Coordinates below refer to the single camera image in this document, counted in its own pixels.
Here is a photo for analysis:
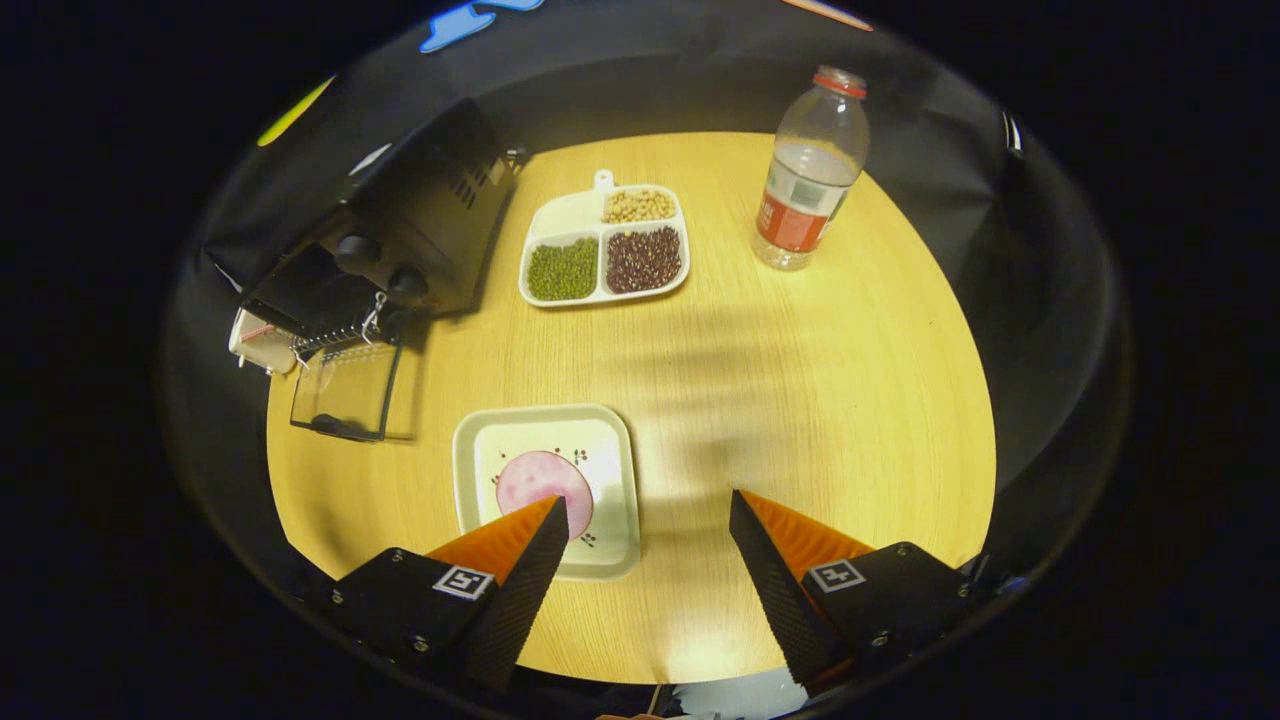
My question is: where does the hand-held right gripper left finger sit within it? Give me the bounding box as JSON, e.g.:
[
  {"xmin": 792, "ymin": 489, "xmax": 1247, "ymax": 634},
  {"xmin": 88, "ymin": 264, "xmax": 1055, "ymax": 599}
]
[{"xmin": 320, "ymin": 495, "xmax": 571, "ymax": 694}]

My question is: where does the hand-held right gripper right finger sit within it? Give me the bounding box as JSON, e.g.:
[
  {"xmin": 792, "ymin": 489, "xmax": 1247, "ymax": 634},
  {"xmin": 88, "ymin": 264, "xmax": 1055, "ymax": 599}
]
[{"xmin": 728, "ymin": 488, "xmax": 986, "ymax": 686}]

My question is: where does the pink round food slice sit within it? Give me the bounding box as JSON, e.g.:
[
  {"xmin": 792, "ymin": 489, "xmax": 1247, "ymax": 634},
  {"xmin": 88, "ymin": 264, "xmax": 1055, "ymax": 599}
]
[{"xmin": 495, "ymin": 450, "xmax": 595, "ymax": 541}]

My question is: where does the cream square plate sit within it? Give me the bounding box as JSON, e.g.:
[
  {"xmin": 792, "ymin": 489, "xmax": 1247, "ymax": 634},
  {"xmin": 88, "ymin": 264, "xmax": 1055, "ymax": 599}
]
[{"xmin": 452, "ymin": 403, "xmax": 642, "ymax": 582}]

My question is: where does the black electric oven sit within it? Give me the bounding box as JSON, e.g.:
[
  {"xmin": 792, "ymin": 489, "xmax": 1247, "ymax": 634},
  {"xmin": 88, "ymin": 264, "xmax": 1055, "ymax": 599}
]
[{"xmin": 205, "ymin": 97, "xmax": 526, "ymax": 442}]

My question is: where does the white toaster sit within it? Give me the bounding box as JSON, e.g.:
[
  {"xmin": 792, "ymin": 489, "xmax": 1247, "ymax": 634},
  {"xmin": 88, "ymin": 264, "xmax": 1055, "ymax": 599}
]
[{"xmin": 228, "ymin": 305, "xmax": 301, "ymax": 376}]

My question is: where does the white divided bean tray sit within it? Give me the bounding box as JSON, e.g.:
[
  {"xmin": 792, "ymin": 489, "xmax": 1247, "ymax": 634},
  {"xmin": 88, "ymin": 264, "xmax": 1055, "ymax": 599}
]
[{"xmin": 518, "ymin": 170, "xmax": 691, "ymax": 308}]

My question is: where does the clear red label water bottle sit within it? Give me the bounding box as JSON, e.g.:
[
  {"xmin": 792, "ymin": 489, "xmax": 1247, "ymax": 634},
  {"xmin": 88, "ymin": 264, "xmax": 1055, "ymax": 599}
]
[{"xmin": 752, "ymin": 66, "xmax": 871, "ymax": 272}]

